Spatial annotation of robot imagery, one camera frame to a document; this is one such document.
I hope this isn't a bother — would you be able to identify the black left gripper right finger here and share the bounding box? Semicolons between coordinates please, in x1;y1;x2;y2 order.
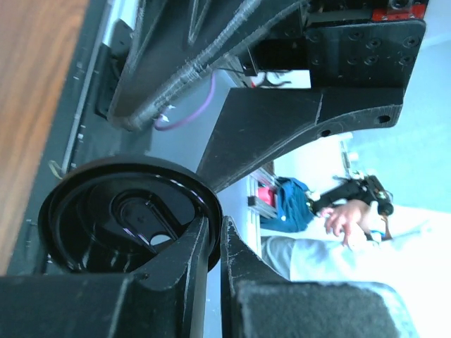
221;216;418;337

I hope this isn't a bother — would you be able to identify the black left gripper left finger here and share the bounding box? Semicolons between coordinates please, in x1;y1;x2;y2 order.
1;217;209;337

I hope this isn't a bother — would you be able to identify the black plastic cup lid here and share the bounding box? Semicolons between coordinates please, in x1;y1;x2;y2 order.
38;155;223;273

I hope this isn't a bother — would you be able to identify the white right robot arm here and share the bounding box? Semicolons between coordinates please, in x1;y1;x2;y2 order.
108;1;428;191

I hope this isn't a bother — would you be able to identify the distant person's hand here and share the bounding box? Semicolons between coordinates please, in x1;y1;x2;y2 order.
319;200;370;247

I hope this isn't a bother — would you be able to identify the blue cloth bag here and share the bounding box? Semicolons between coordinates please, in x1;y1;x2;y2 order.
273;177;314;233

